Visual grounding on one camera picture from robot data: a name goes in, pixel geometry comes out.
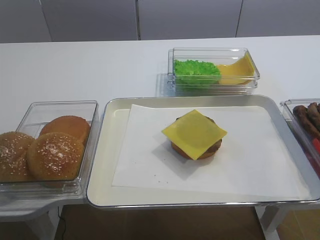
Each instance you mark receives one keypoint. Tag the yellow cheese slice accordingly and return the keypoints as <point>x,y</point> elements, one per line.
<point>236,70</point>
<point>194,133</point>

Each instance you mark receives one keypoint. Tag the clear lettuce cheese container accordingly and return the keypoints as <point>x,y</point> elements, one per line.
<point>207,55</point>

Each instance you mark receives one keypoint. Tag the green lettuce leaf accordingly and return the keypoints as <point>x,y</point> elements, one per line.
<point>195,72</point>

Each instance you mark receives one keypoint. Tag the bottom bun on tray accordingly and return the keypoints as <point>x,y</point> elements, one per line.
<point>189,158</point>

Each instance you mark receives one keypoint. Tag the plain bun half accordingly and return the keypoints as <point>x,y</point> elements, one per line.
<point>72,125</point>

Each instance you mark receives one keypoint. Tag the white metal serving tray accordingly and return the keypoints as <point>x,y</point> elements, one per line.
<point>103,194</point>

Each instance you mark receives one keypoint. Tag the yellow cheese slice in container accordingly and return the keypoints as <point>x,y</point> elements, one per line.
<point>236,70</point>

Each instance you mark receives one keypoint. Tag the white paper sheet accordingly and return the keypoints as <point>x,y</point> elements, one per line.
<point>252,160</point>

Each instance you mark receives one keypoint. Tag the right sesame bun top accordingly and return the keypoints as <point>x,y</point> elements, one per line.
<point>55,156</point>

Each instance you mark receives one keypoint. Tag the sesame bun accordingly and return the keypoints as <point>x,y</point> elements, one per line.
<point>55,156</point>
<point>13,161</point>

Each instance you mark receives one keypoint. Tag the clear bun container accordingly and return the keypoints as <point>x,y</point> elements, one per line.
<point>36,117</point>

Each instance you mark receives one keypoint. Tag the left brown patty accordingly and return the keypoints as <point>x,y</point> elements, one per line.
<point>300,113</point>

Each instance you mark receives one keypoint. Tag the clear patty tomato container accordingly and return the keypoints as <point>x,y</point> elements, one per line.
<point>303,138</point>

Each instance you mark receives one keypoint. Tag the left sesame bun top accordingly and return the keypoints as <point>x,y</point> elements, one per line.
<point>13,161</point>

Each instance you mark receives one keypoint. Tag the middle brown patty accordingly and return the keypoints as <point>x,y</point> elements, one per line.
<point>314,114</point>

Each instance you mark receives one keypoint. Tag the left red tomato slice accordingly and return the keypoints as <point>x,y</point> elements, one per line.
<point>316,144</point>

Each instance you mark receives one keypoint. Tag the right brown patty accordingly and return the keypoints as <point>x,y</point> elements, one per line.
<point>318,107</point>

